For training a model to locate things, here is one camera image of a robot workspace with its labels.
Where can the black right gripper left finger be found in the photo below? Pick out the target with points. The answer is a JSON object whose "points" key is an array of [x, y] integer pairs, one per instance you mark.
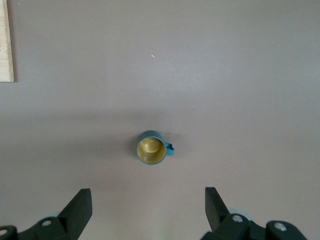
{"points": [[75, 212]]}

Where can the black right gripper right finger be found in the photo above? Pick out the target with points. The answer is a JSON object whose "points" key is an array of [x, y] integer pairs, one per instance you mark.
{"points": [[217, 215]]}

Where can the teal ribbed mug yellow inside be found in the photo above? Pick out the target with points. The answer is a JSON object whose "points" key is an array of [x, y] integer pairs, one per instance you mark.
{"points": [[150, 135]]}

